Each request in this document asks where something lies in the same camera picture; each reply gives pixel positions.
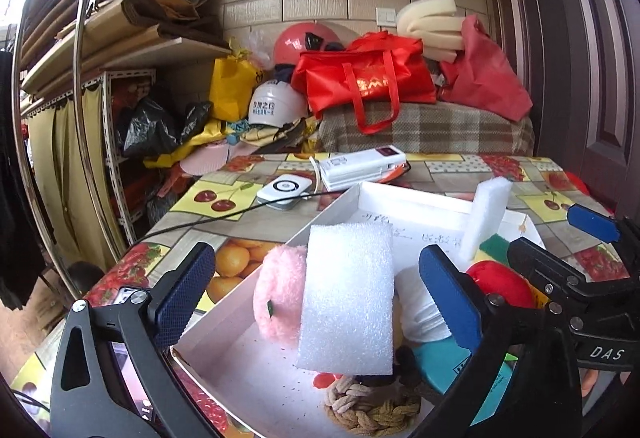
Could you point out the red tote bag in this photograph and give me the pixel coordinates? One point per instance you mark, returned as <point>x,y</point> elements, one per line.
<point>370,78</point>

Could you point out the red carton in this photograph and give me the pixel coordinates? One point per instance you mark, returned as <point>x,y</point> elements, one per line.
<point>130,93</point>

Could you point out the grey panelled door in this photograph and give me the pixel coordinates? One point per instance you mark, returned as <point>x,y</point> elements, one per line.
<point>575,68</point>

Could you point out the white charger with round mark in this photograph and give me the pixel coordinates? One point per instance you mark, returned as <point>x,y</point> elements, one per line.
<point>285,188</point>

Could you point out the teal box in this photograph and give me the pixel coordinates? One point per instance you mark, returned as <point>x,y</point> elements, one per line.
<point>440,365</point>

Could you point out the plaid covered cushion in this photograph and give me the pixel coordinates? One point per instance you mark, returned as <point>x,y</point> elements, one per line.
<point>435,128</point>

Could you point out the yellow cloth pile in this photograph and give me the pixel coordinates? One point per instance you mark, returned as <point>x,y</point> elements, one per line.
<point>205,138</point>

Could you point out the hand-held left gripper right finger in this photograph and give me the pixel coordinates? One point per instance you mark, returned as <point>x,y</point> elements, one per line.
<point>450,303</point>

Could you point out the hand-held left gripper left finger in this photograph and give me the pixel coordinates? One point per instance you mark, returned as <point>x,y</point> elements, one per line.
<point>185,298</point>

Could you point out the white foam block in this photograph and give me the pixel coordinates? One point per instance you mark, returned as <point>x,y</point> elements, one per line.
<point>485,213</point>

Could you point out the green yellow scouring sponge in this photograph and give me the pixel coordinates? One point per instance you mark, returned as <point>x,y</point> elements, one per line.
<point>492,245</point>

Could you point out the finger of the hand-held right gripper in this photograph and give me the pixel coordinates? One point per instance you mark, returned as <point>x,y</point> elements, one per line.
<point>592,223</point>
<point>540,263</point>

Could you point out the wooden boards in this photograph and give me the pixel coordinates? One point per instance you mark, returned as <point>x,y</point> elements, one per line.
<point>140,53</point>

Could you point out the black hanging garment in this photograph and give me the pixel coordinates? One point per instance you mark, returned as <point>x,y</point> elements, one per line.
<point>15,193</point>

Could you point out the white wall switch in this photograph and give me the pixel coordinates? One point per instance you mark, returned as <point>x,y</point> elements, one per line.
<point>386,15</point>

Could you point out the red plush toy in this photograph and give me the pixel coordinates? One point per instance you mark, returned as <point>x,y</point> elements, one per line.
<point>505,285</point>

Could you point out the white helmet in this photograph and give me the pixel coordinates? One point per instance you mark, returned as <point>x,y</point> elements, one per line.
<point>275,103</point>

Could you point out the red helmet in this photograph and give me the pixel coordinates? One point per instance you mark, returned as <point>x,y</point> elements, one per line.
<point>295,43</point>

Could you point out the clear plastic bag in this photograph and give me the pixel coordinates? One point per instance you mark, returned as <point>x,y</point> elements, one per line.
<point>260,45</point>

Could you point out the white power bank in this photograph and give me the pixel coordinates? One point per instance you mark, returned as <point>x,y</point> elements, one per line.
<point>360,165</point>

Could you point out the white metal shelf rack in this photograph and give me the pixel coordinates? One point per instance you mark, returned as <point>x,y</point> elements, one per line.
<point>112,138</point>

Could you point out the yellow bag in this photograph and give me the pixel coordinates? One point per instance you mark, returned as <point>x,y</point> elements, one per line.
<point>232,83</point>

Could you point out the yellow black cloth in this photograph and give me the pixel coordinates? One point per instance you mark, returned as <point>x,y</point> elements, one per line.
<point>280,135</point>

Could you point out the pink fluffy plush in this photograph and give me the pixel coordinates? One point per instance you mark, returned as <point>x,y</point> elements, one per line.
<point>280,293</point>

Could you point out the white foam sheet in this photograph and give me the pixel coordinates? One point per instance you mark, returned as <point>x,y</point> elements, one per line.
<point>345,298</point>

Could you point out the black smartphone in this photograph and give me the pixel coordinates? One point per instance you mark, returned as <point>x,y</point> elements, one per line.
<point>130,378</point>

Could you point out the dark round stool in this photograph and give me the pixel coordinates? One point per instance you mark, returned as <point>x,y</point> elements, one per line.
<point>85,275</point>

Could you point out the black plastic bag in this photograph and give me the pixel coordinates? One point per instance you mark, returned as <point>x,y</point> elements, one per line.
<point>197,115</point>
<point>147,128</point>

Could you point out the red nonwoven bag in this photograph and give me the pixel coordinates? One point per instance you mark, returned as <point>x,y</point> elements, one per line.
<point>490,78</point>

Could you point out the cream foam roll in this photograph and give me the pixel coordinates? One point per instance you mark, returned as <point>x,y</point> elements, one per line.
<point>430,23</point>

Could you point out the white cardboard box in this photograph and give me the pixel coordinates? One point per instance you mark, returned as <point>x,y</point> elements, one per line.
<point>260,368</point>

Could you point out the chrome pipe rack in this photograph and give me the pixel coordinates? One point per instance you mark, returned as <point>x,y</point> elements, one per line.
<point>75,83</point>

